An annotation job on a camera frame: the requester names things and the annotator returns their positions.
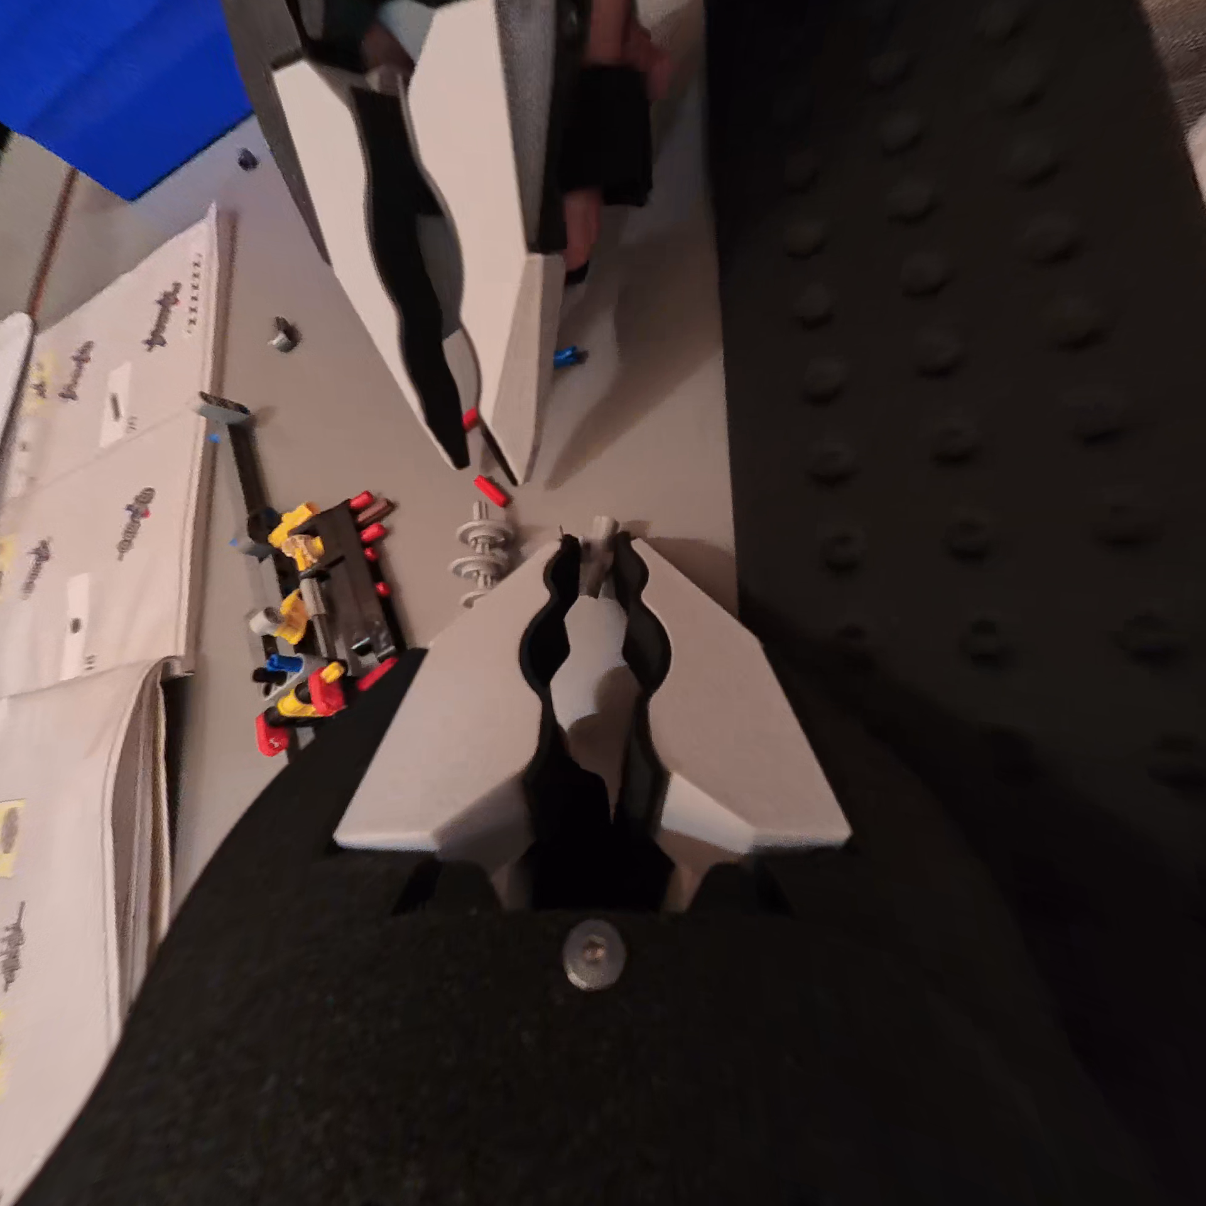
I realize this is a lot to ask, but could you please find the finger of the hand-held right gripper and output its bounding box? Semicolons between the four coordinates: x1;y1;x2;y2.
405;0;570;489
272;60;475;472

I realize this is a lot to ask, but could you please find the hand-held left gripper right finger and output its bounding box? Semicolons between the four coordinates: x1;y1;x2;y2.
612;535;855;912

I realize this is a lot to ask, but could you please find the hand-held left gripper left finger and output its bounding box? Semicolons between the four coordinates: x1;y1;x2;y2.
332;536;581;908

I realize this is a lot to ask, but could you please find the person's right hand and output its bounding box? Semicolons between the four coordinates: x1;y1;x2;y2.
563;0;673;279

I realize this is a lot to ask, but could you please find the grey lego axle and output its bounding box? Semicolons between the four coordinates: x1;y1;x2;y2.
449;499;521;611

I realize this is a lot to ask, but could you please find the blue plastic bin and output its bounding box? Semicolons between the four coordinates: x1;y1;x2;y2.
0;0;258;202

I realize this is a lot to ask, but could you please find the lego instruction booklet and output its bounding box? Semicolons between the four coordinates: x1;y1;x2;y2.
0;202;238;1202

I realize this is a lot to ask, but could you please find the partly built lego chassis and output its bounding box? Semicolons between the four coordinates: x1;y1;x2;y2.
197;396;409;761

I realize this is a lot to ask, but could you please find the grey three-branch lego connector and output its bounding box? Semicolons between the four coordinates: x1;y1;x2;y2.
582;513;631;599

